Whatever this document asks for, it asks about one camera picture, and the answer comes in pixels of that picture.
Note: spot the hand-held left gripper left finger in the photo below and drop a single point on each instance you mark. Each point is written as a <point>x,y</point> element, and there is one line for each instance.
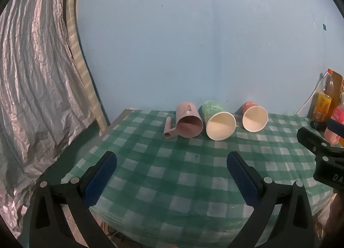
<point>100,178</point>

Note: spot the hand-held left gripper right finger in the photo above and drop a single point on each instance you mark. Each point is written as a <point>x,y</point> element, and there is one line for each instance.
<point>243,178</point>

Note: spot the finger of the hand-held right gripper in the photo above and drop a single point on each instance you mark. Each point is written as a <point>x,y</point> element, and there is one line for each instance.
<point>309,137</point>
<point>336,126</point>

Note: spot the green patterned paper cup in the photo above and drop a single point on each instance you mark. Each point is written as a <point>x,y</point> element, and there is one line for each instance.
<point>219,125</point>

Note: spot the red paper cup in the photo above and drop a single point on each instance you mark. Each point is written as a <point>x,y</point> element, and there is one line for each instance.
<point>254,120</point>

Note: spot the person's right forearm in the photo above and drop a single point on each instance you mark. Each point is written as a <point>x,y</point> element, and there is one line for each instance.
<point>336,218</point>

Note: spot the pink drink bottle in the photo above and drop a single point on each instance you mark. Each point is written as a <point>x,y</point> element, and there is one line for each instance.
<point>336,127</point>

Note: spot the orange drink bottle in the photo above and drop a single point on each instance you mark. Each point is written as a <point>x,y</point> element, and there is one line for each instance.
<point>322,102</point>

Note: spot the green checked tablecloth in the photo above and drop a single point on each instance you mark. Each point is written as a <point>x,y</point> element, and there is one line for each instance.
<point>172,178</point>

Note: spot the silver foil curtain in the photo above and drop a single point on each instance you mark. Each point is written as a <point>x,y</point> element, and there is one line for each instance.
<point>35,97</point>

